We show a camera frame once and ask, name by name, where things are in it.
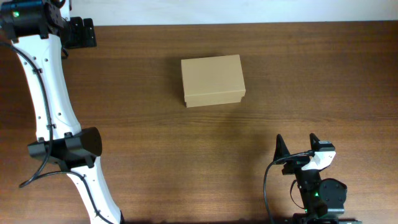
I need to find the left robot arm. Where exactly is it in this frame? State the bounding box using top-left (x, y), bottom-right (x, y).
top-left (1, 0), bottom-right (124, 223)

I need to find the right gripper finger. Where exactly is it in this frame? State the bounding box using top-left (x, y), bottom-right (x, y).
top-left (310, 133), bottom-right (320, 151)
top-left (273, 134), bottom-right (290, 162)

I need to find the brown cardboard box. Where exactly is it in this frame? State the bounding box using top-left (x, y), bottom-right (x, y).
top-left (181, 55), bottom-right (246, 108)

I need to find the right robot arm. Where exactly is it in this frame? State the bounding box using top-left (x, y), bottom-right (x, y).
top-left (272, 133), bottom-right (360, 224)

